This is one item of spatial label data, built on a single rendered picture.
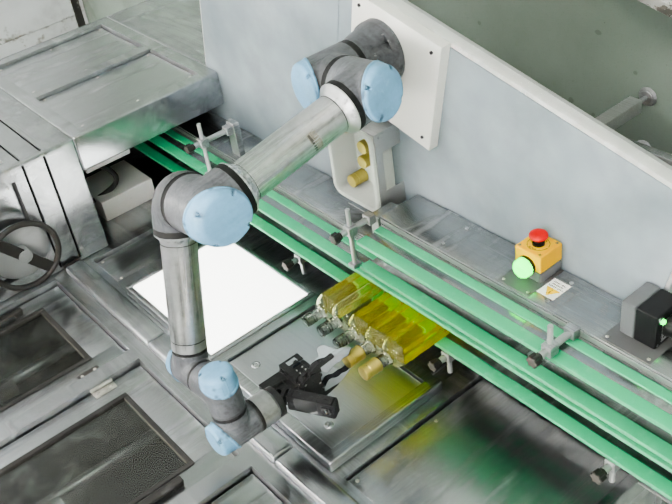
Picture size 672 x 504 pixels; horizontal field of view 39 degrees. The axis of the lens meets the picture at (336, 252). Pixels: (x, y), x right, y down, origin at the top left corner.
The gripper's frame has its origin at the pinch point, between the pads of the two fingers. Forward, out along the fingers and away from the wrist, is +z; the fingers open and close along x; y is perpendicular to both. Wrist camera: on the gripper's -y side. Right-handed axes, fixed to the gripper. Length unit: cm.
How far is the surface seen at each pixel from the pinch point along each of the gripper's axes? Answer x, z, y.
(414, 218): -15.5, 32.3, 11.1
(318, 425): 12.5, -11.2, -0.1
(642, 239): -32, 40, -45
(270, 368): 12.6, -7.6, 22.9
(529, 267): -20.3, 31.3, -24.8
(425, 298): -6.4, 20.9, -3.5
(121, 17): -22, 43, 168
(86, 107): -21, 4, 120
